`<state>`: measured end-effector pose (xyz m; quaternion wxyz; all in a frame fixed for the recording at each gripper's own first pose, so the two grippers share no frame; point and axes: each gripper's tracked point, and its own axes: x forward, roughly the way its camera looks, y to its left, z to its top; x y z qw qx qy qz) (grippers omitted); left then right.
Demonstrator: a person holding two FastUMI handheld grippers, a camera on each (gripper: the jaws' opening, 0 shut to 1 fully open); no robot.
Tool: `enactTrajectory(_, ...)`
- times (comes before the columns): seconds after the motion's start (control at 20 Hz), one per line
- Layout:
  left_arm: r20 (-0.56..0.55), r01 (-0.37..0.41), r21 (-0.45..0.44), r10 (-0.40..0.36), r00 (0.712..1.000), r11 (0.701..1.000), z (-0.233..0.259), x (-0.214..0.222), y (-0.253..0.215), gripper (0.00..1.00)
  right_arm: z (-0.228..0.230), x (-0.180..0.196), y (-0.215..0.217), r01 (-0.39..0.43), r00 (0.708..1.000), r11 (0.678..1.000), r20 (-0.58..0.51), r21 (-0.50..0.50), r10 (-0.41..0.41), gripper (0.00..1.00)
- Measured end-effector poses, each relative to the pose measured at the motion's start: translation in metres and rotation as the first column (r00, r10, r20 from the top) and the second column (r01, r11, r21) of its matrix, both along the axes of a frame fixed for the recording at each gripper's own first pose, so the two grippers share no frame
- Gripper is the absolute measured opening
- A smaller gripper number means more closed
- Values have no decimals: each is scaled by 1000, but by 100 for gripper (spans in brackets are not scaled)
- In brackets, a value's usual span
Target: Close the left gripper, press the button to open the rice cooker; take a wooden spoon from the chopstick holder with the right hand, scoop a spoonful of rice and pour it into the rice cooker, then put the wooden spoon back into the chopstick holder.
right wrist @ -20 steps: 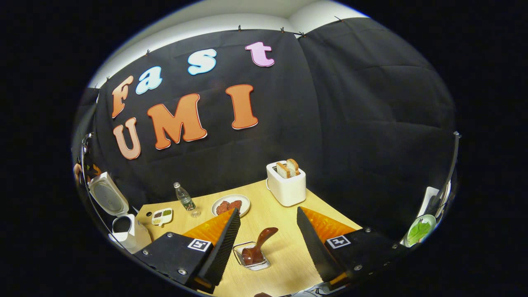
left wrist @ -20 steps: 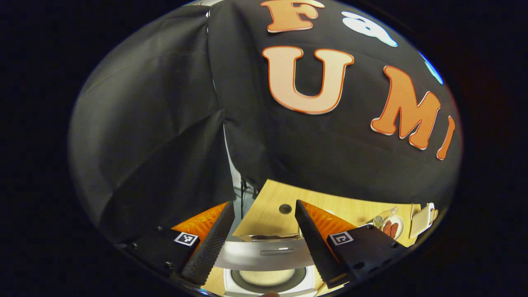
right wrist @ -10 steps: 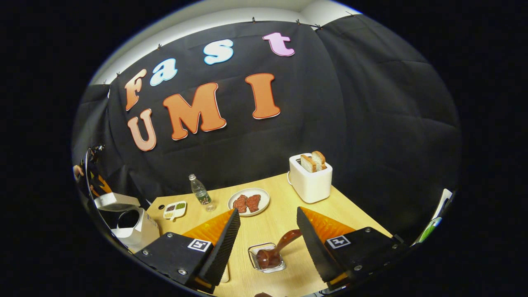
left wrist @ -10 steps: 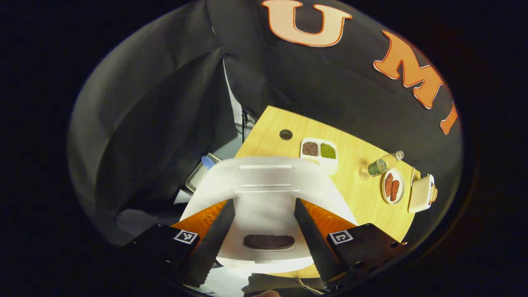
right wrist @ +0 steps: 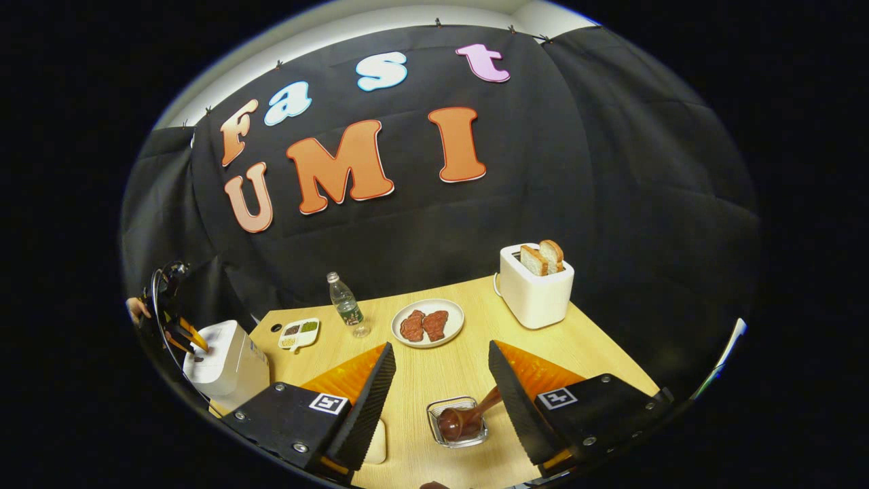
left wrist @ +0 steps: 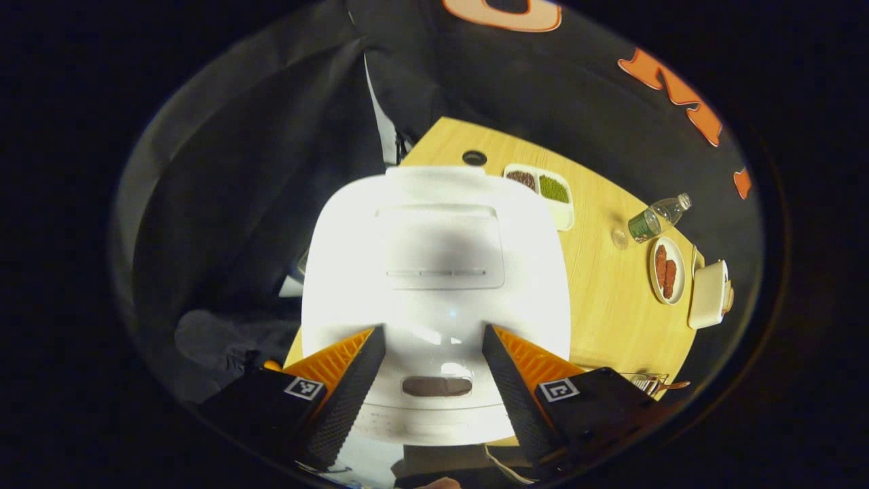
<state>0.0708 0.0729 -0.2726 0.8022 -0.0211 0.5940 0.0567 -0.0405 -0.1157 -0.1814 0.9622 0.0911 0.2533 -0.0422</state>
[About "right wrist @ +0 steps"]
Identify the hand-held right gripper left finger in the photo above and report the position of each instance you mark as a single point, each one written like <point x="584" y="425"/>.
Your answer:
<point x="366" y="407"/>

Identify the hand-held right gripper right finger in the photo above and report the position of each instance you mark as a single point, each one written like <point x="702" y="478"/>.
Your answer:
<point x="519" y="414"/>

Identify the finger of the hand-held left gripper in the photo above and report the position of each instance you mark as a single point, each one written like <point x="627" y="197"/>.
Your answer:
<point x="182" y="345"/>
<point x="195" y="336"/>

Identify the white rice cooker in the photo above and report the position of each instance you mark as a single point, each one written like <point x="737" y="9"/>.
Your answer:
<point x="231" y="367"/>

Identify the brown wooden spoon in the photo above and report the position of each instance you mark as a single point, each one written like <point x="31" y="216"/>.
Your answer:
<point x="461" y="421"/>

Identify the clear plastic water bottle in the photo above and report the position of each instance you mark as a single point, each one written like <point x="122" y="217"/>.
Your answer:
<point x="347" y="309"/>

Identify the white divided grain tray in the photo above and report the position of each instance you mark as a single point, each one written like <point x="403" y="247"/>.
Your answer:
<point x="299" y="333"/>

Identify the white plate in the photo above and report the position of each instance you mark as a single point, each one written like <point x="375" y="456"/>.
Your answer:
<point x="455" y="326"/>

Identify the white toaster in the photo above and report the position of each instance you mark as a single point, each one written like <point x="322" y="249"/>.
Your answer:
<point x="536" y="299"/>

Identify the bread slice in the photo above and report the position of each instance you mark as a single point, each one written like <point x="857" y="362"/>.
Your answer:
<point x="553" y="252"/>
<point x="533" y="261"/>

